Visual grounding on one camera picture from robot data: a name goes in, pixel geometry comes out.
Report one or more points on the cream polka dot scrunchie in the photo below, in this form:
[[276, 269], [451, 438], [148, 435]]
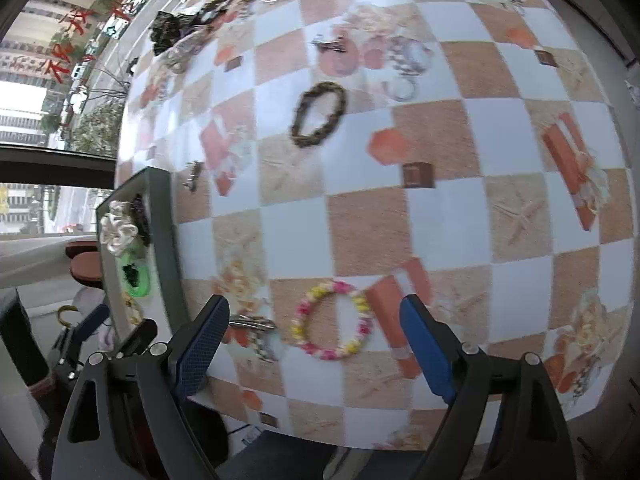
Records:
[[117, 230]]

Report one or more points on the silver hairpin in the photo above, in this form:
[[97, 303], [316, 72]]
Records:
[[192, 177]]

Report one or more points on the black claw hair clip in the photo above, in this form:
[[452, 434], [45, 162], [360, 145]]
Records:
[[131, 272]]

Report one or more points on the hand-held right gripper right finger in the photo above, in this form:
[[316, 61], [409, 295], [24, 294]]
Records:
[[427, 350]]

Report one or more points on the black beaded hair clip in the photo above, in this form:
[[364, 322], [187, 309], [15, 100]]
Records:
[[142, 225]]

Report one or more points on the checked snap hair clip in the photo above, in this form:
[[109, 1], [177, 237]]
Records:
[[250, 322]]

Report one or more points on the checked printed tablecloth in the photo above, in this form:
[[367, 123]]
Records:
[[450, 125]]

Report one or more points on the leopard print scrunchie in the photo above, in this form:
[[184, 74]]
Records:
[[167, 27]]

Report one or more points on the transparent claw hair clip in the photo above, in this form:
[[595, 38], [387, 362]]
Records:
[[180, 55]]

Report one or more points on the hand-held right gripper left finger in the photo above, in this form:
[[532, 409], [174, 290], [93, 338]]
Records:
[[200, 350]]

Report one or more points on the small dark metal hair clip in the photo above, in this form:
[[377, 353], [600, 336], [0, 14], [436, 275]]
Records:
[[330, 45]]

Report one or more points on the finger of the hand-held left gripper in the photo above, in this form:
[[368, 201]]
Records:
[[92, 321], [136, 336]]

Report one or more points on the grey rectangular tray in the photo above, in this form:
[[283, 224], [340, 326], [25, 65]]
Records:
[[165, 240]]

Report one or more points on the brown round stool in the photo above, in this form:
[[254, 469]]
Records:
[[85, 267]]

